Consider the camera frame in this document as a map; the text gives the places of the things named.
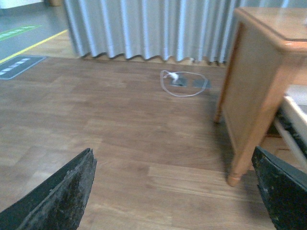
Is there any white floor cable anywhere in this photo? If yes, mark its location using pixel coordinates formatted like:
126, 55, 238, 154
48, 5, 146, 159
160, 69, 207, 97

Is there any white floor plug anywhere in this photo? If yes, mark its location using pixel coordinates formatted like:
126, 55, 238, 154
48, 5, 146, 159
168, 72, 179, 81

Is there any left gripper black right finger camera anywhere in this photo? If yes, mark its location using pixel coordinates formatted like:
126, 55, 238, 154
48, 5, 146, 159
252, 146, 307, 230

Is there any grey pleated curtain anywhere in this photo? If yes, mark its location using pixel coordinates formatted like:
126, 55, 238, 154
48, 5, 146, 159
63, 0, 307, 63

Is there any closed metal floor plate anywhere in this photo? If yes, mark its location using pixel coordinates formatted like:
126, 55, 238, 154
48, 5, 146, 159
192, 79, 211, 89

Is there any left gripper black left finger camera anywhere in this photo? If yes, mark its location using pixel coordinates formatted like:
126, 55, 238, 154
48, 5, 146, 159
0, 148, 97, 230

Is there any open metal floor socket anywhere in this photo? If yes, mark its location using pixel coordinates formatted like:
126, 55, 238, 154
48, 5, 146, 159
169, 77, 188, 87

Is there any grey floor sign mat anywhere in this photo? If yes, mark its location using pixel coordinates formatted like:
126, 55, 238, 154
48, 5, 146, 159
0, 55, 47, 80

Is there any wooden nightstand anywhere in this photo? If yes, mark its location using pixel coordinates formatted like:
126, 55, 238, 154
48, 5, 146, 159
214, 7, 307, 186

